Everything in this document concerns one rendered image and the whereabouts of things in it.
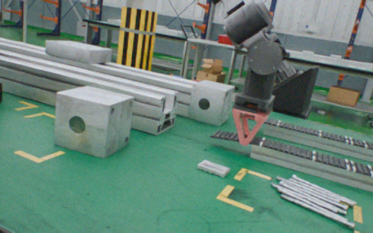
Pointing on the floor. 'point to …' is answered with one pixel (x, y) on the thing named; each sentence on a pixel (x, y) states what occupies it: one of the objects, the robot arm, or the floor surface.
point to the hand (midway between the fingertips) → (247, 138)
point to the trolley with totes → (204, 44)
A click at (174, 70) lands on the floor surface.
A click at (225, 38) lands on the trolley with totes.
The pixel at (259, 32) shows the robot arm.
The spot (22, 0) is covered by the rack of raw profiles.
